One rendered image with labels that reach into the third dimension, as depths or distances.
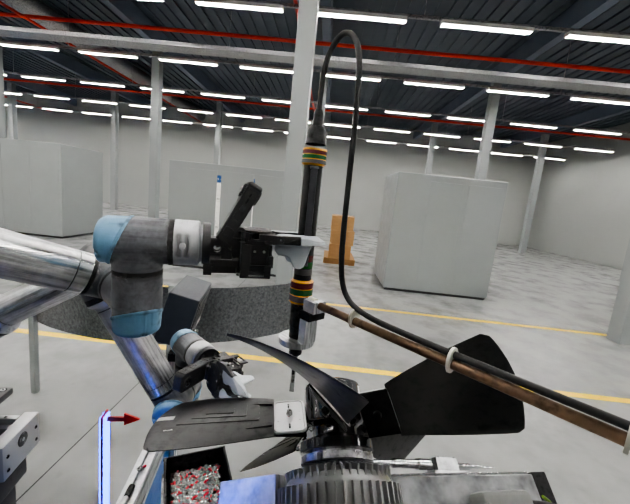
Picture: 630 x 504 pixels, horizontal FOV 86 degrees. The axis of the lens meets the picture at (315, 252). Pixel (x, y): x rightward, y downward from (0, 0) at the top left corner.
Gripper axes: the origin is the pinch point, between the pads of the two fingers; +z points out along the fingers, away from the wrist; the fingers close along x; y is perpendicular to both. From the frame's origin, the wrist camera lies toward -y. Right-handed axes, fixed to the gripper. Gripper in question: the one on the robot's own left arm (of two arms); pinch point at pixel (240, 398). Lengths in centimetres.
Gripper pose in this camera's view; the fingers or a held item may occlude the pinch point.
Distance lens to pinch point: 82.8
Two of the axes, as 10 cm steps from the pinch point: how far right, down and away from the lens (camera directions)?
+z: 7.0, 1.9, -6.9
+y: 6.9, 0.6, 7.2
